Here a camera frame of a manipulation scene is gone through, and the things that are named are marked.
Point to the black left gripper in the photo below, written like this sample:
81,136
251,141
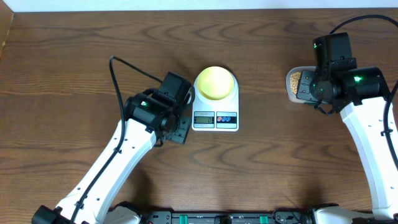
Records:
180,134

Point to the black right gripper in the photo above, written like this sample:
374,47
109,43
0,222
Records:
303,91

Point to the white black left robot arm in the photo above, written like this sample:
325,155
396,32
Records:
148,119

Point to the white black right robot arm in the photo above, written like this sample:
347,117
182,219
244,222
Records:
362,98

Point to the yellow plastic bowl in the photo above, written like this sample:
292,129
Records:
215,83

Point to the white digital kitchen scale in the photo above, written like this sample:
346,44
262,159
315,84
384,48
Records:
216,115

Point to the pile of soybeans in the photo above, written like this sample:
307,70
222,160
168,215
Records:
294,81

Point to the clear plastic bean container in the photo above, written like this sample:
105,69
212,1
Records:
291,96

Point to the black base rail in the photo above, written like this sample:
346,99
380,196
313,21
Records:
280,216

